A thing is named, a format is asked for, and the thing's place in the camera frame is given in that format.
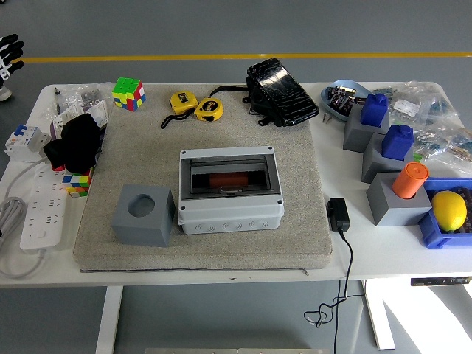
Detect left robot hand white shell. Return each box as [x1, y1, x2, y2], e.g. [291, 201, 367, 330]
[0, 33, 25, 89]

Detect orange cylinder battery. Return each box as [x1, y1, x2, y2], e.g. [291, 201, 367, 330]
[208, 173, 248, 188]
[391, 161, 431, 200]

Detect transparent grey box lid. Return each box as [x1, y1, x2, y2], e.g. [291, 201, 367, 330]
[187, 155, 274, 197]

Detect grey plastic junction box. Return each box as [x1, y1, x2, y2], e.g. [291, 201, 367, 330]
[178, 146, 285, 236]

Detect blue block battery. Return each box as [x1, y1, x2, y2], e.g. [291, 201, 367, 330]
[359, 92, 389, 128]
[380, 124, 414, 162]

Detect white circuit breaker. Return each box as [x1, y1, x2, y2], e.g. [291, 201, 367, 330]
[4, 124, 52, 163]

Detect clear bags of small parts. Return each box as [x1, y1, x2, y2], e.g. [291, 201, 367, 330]
[39, 83, 111, 141]

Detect black cloth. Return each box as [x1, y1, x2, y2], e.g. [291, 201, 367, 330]
[43, 113, 103, 174]

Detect colourful puzzle cube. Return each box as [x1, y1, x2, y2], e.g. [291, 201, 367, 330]
[61, 168, 92, 199]
[111, 77, 146, 111]

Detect white power strip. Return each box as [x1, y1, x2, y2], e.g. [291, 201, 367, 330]
[19, 165, 72, 252]

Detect yellow tape measure squarish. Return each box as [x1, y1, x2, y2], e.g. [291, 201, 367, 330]
[159, 91, 198, 130]

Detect yellow tape measure round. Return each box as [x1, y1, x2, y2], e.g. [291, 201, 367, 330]
[193, 96, 224, 122]

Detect grey cube holder round hole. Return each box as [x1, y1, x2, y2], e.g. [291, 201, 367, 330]
[111, 183, 176, 248]

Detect glossy black pouch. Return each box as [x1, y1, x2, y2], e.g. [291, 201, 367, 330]
[209, 58, 319, 128]

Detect grey-brown mat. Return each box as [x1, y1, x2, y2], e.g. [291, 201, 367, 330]
[72, 83, 333, 274]

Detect white table leg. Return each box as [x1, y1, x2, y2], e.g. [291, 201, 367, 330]
[363, 279, 398, 351]
[95, 285, 125, 354]

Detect light blue dish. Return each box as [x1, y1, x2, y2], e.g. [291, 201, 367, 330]
[319, 79, 373, 122]

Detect dark components in dish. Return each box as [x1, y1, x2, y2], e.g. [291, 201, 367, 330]
[324, 85, 357, 114]

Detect clear bags of electronic parts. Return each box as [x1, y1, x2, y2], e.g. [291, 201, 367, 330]
[372, 81, 472, 163]

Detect blue plastic bin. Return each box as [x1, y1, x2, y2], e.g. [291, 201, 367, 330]
[417, 177, 472, 250]

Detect yellow lemon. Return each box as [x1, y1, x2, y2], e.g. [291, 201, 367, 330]
[430, 190, 468, 233]

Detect dark components in bin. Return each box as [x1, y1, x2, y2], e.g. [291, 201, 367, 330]
[457, 186, 472, 234]

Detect black table control panel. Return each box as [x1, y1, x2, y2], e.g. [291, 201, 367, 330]
[410, 275, 472, 287]

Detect white cable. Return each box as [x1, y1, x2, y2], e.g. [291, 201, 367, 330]
[2, 156, 49, 200]

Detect grey power strip cable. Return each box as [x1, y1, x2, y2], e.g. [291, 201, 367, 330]
[0, 196, 49, 280]

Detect black power adapter with cord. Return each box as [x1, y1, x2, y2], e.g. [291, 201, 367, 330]
[303, 197, 366, 354]

